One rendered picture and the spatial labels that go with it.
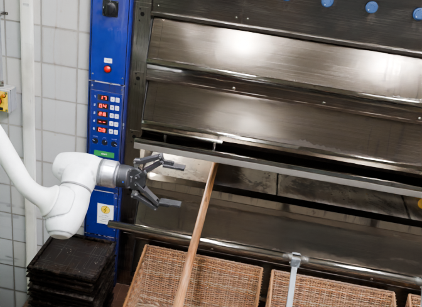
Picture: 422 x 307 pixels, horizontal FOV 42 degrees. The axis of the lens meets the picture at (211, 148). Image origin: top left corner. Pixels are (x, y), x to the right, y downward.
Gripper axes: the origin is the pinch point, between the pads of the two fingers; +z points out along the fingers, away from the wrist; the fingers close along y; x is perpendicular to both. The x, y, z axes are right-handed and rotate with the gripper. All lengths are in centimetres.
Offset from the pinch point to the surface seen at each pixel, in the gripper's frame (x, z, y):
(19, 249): -56, -82, 82
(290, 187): -70, 41, 30
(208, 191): -48, 6, 28
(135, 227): -18.2, -17.1, 31.3
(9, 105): -49, -81, 4
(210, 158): -40.3, 5.7, 8.2
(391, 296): -50, 93, 65
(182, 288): 15.3, 6.7, 27.9
